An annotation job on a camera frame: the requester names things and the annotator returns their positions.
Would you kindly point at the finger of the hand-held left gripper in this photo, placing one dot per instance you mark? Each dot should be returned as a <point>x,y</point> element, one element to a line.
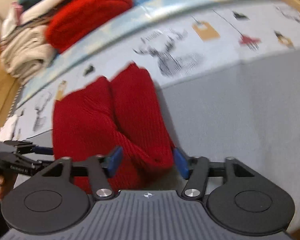
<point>43,150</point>
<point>18,143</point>

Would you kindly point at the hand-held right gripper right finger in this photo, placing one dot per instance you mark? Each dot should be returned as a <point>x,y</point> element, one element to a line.
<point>181,162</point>

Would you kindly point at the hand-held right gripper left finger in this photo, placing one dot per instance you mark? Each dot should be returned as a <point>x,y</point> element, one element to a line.
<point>115,161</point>

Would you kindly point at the red knit sweater gold buttons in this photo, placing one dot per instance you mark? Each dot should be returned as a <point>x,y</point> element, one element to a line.
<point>130,110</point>

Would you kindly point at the small white cloth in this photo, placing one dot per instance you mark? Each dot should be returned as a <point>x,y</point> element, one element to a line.
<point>7,130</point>

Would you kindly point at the grey printed bedsheet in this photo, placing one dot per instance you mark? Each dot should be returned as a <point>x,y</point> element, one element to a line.
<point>227,100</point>

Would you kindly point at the cream folded garment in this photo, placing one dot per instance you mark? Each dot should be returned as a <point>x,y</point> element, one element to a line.
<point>25,53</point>

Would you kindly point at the white pink garment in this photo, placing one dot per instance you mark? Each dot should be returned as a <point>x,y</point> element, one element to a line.
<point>13,11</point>

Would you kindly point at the folded red knit sweater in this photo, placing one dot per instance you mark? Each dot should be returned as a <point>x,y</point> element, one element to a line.
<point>90,15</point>

